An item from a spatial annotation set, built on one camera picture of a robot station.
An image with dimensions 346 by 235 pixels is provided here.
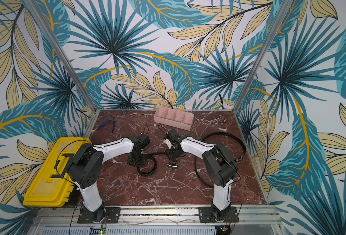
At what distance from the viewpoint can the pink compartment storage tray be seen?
3.56 ft

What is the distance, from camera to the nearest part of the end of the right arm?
696mm

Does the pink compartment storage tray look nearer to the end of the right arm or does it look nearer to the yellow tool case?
the end of the right arm

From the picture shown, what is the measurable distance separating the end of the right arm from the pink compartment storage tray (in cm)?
24
